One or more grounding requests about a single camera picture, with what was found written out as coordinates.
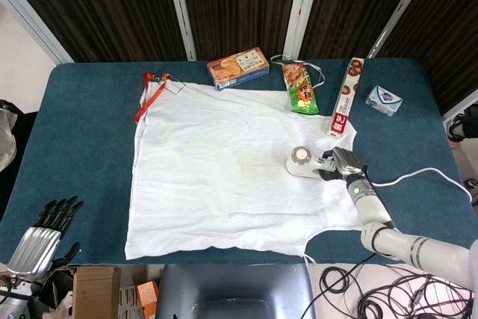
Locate blue white soap box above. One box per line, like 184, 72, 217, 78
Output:
364, 85, 404, 117

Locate black floor cables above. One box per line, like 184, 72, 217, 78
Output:
305, 251, 478, 319

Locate white partition frame post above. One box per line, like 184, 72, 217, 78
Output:
286, 0, 314, 61
165, 0, 198, 61
0, 0, 74, 64
364, 0, 426, 59

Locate blue orange biscuit box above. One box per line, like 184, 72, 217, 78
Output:
206, 46, 270, 91

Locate tall white cookie box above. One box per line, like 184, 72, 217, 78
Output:
325, 57, 365, 140

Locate grey white ribbon loop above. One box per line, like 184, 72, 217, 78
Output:
270, 54, 326, 90

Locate white printed carton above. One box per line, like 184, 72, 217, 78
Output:
118, 285, 139, 319

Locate dark bundle with white cloth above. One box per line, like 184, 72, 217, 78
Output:
0, 98, 38, 219

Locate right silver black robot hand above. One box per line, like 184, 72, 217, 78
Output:
317, 146, 369, 182

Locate white cloth garment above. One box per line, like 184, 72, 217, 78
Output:
125, 80, 365, 262

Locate brown cardboard box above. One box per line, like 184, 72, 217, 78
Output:
72, 265, 121, 319

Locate green snack bag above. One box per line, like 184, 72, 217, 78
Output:
282, 63, 320, 114

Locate white cable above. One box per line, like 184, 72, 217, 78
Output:
369, 168, 474, 200

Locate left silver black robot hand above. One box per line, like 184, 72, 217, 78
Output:
6, 195, 85, 282

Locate teal table cover cloth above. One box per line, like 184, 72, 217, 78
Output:
0, 58, 476, 266

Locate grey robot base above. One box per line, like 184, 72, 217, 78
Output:
155, 263, 314, 319

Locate small orange box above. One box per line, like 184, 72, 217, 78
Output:
136, 280, 161, 319

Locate white round device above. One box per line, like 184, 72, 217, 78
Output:
285, 146, 335, 180

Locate black orange device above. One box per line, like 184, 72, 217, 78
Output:
447, 105, 478, 144

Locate dark ribbed partition panel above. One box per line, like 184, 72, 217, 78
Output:
298, 0, 425, 61
178, 0, 302, 61
0, 0, 187, 64
376, 0, 478, 114

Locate red ribbon strap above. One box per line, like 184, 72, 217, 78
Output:
134, 72, 169, 124

